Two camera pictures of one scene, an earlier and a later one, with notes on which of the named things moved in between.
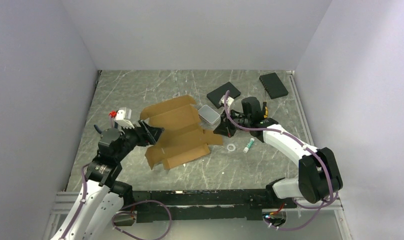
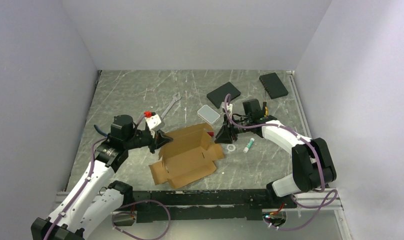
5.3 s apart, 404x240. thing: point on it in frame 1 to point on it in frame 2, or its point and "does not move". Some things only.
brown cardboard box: x=183 y=138 to x=190 y=155
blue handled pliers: x=98 y=129 does not move
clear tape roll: x=231 y=144 does not move
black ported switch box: x=273 y=85 does not move
